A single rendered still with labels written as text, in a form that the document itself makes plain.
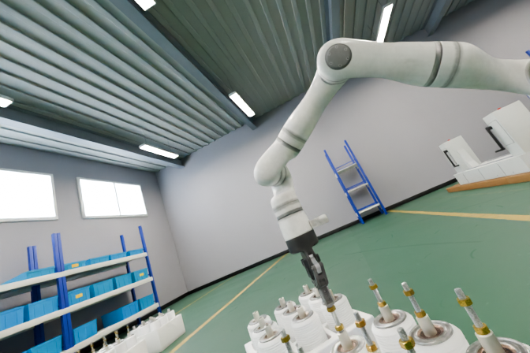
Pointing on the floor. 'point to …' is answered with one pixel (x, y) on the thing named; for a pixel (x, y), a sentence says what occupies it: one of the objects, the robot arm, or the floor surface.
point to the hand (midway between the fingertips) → (326, 295)
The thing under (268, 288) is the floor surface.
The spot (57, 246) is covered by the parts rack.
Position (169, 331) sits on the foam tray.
